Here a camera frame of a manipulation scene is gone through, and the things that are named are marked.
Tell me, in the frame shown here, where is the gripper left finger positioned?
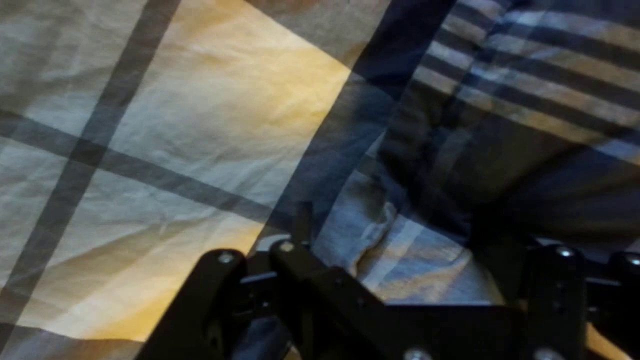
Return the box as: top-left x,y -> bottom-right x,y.
134,201 -> 426,360

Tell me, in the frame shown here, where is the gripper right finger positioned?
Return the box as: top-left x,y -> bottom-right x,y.
471,214 -> 640,360

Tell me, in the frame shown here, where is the blue plaid pillow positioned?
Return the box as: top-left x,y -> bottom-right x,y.
312,0 -> 640,307

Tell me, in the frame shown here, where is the white grey checked bed sheet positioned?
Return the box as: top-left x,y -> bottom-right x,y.
0,0 -> 453,360

